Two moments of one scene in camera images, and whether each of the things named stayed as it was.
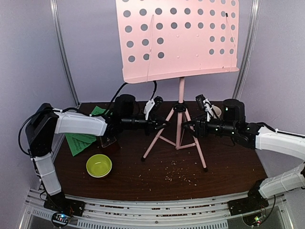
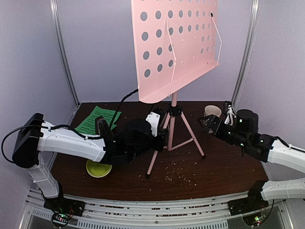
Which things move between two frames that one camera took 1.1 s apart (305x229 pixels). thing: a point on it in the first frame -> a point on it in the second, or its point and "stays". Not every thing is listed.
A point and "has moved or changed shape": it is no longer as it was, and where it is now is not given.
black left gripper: x=148 y=127 -> x=159 y=146
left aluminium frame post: x=64 y=51 stays
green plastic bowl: x=98 y=165 stays
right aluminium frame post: x=248 y=51 stays
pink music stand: x=167 y=39 has moved or changed shape
